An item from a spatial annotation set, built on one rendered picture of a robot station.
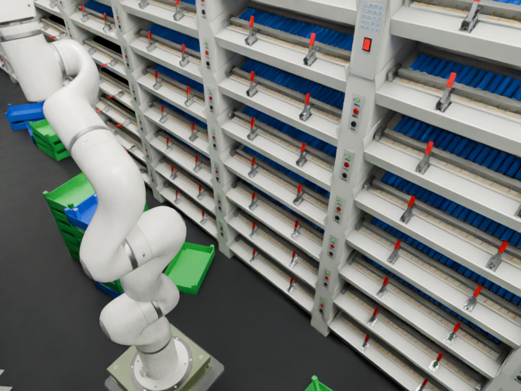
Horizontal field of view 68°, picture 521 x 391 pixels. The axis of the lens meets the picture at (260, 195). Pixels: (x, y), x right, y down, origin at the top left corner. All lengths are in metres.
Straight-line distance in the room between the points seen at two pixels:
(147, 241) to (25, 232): 2.03
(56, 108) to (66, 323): 1.52
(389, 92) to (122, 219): 0.77
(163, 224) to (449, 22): 0.79
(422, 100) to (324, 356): 1.27
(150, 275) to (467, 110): 0.87
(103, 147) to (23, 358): 1.56
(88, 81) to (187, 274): 1.50
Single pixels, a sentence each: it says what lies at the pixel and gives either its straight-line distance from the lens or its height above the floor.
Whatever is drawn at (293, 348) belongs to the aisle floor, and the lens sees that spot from 1.96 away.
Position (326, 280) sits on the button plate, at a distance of 1.71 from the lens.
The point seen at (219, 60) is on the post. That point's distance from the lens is 1.63.
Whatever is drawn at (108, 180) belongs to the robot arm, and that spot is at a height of 1.28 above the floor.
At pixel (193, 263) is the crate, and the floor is 0.00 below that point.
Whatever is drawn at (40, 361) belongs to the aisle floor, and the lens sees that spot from 2.17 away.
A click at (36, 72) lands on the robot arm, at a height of 1.38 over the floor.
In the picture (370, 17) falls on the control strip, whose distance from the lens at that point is 1.12.
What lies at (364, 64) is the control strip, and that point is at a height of 1.32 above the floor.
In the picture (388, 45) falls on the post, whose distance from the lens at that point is 1.13.
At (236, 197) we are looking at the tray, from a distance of 1.92.
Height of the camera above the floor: 1.70
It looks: 39 degrees down
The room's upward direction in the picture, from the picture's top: straight up
